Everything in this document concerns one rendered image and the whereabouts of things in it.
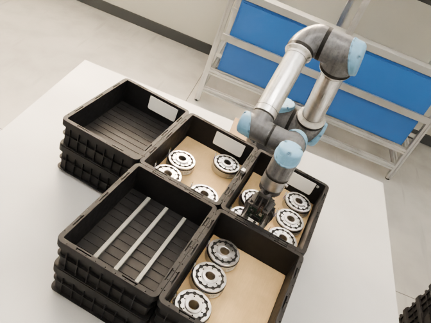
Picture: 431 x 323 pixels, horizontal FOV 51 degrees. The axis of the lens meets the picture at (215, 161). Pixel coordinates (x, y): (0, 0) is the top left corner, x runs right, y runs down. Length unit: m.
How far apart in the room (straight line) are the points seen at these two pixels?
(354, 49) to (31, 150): 1.19
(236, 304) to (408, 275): 1.98
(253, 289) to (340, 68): 0.77
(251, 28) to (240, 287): 2.28
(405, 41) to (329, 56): 2.75
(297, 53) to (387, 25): 2.73
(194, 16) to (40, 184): 2.97
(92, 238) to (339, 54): 0.96
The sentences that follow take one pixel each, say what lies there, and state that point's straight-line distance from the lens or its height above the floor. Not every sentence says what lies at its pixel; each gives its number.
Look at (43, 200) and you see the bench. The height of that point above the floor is 0.70.
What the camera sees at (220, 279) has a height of 0.86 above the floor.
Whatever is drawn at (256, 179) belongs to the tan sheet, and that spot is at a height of 0.83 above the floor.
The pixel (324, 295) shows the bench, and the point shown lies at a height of 0.70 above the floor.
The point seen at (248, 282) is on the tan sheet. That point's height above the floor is 0.83.
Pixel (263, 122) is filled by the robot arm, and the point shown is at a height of 1.18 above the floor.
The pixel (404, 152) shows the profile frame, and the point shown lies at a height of 0.28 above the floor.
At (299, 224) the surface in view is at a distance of 1.62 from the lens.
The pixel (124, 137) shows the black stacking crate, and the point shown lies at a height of 0.83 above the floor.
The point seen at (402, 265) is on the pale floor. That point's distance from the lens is 3.22.
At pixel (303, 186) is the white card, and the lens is 1.75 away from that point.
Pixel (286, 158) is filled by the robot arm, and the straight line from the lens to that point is 1.28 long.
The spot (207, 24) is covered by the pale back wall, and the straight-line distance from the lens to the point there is 4.34.
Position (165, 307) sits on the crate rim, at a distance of 1.16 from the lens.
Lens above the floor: 1.89
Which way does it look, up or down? 37 degrees down
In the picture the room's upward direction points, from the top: 23 degrees clockwise
